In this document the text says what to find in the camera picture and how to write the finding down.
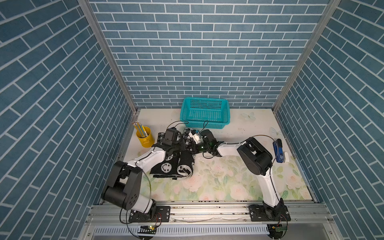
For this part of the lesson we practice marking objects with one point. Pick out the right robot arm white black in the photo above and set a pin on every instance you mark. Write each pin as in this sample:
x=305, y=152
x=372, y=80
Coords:
x=259, y=162

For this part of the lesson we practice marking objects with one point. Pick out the small white eraser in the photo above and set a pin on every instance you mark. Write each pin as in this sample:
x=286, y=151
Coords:
x=286, y=157

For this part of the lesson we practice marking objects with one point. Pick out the floral table mat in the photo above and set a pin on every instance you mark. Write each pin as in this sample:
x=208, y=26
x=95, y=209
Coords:
x=228, y=178

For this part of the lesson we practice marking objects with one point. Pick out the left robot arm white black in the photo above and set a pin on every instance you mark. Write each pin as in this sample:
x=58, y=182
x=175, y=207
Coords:
x=123, y=184

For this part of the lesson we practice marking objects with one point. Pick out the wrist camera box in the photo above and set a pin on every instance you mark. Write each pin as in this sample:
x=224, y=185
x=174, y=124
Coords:
x=204, y=136
x=171, y=136

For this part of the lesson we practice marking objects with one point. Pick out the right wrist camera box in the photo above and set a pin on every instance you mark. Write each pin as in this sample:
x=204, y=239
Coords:
x=204, y=136

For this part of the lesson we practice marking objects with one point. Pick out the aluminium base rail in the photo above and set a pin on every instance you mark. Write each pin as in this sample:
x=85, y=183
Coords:
x=217, y=213

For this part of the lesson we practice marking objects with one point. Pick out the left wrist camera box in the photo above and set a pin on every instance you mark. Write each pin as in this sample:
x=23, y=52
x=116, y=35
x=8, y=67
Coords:
x=171, y=136

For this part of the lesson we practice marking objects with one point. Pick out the green circuit board right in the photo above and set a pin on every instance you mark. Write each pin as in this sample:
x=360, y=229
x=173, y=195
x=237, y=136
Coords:
x=277, y=228

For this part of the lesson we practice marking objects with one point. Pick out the black white smiley scarf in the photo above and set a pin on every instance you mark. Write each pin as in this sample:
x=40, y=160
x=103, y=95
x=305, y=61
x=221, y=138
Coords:
x=174, y=166

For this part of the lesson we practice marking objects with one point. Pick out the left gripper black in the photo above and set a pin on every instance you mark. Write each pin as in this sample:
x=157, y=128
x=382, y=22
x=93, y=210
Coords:
x=182, y=146

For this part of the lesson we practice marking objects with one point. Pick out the yellow pencil cup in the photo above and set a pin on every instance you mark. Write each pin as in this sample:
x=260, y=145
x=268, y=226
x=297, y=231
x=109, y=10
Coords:
x=147, y=141

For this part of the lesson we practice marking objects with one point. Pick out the teal plastic mesh basket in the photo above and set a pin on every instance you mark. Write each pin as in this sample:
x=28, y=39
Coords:
x=205, y=113

